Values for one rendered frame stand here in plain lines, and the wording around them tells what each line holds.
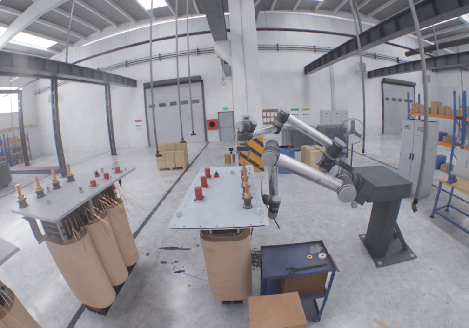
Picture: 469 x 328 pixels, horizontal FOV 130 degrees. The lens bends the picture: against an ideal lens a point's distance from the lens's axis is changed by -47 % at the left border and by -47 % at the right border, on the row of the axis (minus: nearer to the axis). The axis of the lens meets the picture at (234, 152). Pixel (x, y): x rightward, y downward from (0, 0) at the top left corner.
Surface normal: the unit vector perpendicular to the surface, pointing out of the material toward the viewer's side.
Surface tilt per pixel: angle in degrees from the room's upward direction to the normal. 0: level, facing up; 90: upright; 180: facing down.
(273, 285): 0
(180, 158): 90
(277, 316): 0
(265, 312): 0
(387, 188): 90
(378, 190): 90
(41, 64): 90
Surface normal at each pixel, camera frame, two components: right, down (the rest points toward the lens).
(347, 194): -0.25, 0.36
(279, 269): -0.06, -0.98
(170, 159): 0.04, 0.19
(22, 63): 1.00, -0.06
